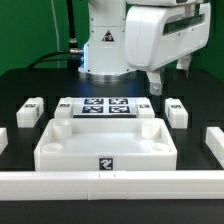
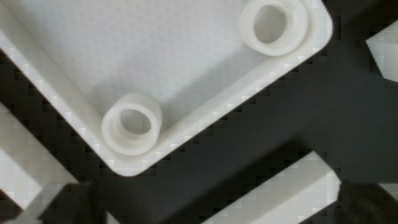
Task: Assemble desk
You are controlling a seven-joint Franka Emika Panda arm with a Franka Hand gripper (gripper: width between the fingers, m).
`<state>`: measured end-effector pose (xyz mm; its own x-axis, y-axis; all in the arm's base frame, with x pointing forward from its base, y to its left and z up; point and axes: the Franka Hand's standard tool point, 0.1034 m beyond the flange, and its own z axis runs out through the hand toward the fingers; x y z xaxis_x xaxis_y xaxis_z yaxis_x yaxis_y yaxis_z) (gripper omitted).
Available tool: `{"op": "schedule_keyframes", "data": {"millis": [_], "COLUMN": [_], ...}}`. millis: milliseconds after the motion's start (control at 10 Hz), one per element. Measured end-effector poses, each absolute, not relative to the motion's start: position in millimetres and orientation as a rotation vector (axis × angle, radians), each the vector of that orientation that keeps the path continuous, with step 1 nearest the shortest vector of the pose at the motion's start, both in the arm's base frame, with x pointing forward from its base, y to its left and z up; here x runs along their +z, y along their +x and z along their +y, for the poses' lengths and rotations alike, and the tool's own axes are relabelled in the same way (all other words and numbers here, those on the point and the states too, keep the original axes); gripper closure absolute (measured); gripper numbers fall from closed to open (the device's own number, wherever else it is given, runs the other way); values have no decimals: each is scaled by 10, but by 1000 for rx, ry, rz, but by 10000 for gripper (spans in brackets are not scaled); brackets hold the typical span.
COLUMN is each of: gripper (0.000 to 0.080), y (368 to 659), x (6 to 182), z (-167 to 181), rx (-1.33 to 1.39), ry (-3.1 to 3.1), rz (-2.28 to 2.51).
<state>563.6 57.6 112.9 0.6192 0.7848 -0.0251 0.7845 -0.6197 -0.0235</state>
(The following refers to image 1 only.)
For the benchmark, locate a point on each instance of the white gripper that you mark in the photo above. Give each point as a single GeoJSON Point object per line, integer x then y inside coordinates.
{"type": "Point", "coordinates": [156, 36]}

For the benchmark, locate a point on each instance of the white desk top tray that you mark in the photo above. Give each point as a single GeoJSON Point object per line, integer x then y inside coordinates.
{"type": "Point", "coordinates": [105, 144]}

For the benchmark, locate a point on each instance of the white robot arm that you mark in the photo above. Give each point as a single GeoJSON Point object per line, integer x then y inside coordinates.
{"type": "Point", "coordinates": [104, 52]}

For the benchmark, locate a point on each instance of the white right side block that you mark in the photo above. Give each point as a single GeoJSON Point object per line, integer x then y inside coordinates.
{"type": "Point", "coordinates": [215, 142]}

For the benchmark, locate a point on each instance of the white block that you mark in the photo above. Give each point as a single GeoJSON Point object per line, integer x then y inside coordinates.
{"type": "Point", "coordinates": [3, 139]}
{"type": "Point", "coordinates": [215, 142]}

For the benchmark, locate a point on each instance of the white front fence bar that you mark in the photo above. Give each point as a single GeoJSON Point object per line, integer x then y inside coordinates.
{"type": "Point", "coordinates": [96, 185]}

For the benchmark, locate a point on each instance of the white left side block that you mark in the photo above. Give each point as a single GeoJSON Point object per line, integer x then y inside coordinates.
{"type": "Point", "coordinates": [3, 139]}

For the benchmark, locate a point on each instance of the marker tag base plate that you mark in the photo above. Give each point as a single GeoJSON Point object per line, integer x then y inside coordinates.
{"type": "Point", "coordinates": [105, 107]}

